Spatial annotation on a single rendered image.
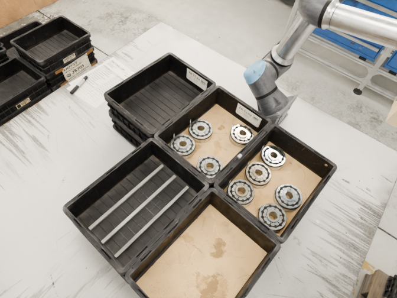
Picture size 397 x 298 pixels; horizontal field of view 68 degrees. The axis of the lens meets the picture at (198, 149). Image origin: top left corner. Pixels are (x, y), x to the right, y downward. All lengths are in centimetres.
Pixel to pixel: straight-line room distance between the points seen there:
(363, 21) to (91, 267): 121
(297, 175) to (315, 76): 191
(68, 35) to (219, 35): 151
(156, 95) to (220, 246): 74
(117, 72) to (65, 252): 96
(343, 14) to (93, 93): 117
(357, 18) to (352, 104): 194
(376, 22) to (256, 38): 230
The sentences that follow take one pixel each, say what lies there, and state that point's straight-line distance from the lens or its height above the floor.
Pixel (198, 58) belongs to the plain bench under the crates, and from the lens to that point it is 180.
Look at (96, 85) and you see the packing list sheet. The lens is 166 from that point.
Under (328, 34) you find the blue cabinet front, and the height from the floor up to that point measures 37.
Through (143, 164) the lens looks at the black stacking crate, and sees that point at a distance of 118.
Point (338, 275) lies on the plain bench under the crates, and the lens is 132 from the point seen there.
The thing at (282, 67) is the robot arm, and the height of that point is 95.
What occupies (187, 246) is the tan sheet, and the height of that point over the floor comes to 83.
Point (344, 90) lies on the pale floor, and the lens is 307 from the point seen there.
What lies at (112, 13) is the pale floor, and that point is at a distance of 347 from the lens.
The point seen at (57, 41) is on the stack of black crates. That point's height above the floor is 49.
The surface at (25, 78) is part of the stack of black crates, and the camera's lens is 232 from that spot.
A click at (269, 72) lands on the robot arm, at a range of 142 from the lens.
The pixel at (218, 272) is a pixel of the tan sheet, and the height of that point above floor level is 83.
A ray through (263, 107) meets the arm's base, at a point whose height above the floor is 82.
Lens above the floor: 185
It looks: 57 degrees down
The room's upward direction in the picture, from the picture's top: 8 degrees clockwise
